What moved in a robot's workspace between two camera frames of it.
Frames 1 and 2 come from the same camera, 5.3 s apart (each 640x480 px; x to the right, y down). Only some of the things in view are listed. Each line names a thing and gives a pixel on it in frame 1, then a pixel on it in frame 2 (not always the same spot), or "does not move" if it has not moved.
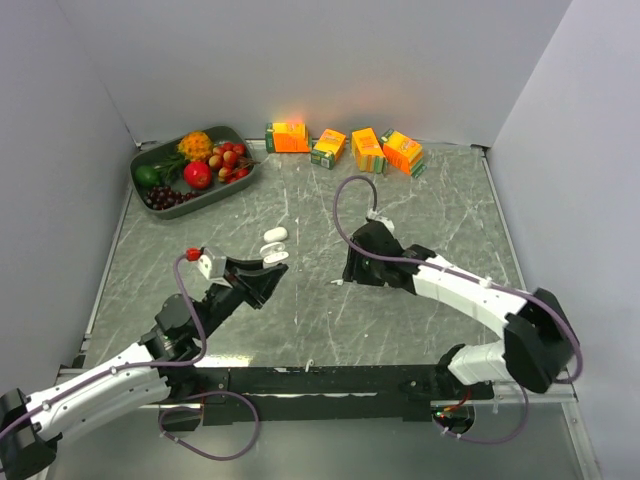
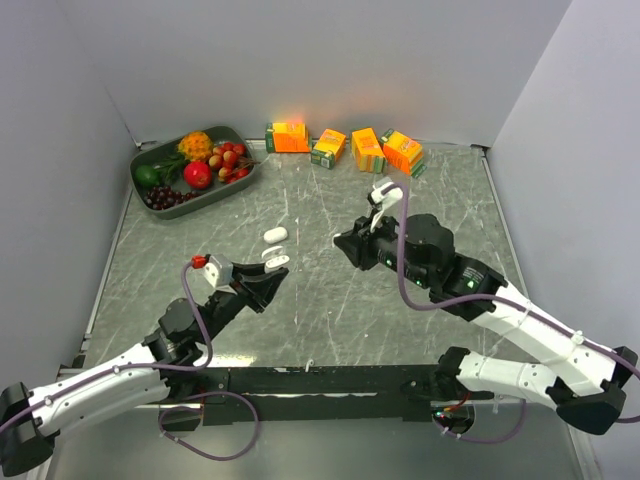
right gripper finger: (370, 275) -> (362, 226)
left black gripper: (257, 285) does not move
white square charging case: (273, 254) does not move
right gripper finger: (348, 273) -> (357, 249)
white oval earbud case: (275, 234) does not move
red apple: (197, 174) does not move
